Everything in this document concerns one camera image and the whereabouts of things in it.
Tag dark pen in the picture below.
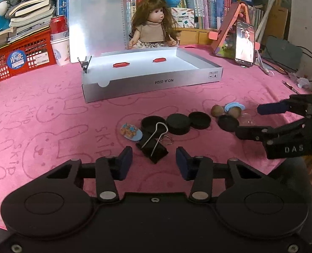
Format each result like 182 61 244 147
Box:
282 80 300 94

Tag row of upright books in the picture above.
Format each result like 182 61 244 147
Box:
124 0 264 31

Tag blue round badge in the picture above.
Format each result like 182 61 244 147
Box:
224 102 245 114

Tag smartphone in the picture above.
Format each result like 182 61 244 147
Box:
234 21 255 67

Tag red plastic crate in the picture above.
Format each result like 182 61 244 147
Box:
0 29 57 85

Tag small black binder clip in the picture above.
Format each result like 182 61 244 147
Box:
78 57 92 74

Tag white paper cup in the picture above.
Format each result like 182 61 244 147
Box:
51 35 71 66

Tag crumpled clear wrapper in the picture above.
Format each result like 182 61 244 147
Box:
296 76 311 89

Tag silver cardboard box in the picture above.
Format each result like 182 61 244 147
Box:
82 47 223 104

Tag pink cardboard toy house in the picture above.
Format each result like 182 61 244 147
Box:
209 1 251 58

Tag blue book set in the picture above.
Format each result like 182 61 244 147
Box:
57 0 73 17

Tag blue cookie magnet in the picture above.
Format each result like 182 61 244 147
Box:
120 122 143 140

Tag wooden drawer organiser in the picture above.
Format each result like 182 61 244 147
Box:
176 27 220 45

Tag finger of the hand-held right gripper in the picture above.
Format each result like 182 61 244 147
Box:
257 94 312 116
235 118 308 144

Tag large black binder clip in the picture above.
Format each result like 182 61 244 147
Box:
135 122 173 164

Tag clear plastic clipboard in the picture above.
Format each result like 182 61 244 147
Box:
69 0 127 64

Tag grey laptop sleeve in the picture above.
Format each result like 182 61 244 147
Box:
263 35 303 73

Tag black round lid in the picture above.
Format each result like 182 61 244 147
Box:
140 115 169 135
167 113 191 135
217 114 240 133
188 111 212 130

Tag pink printed blanket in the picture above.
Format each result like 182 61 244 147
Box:
0 43 312 232

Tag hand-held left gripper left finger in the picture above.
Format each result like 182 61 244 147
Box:
47 147 133 203

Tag red drink can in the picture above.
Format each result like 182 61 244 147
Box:
50 15 68 41

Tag long-haired baby doll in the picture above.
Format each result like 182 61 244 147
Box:
128 0 180 50

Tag clear plastic pacifier cover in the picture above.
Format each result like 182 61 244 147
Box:
238 113 255 126

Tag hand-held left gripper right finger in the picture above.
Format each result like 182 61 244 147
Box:
176 147 264 203

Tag stack of worn books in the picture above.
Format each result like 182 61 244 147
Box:
0 0 60 50

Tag white plastic tubes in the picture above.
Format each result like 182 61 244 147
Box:
256 0 279 43

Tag brown cardboard board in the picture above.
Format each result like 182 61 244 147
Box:
264 0 288 43

